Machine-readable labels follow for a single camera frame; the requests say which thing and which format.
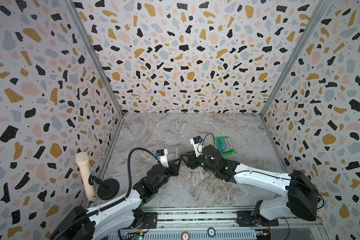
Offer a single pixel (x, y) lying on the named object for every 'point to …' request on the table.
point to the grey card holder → (181, 150)
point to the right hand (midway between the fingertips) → (183, 153)
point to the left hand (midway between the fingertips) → (184, 158)
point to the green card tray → (227, 152)
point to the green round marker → (211, 232)
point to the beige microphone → (82, 159)
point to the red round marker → (185, 235)
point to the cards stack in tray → (225, 144)
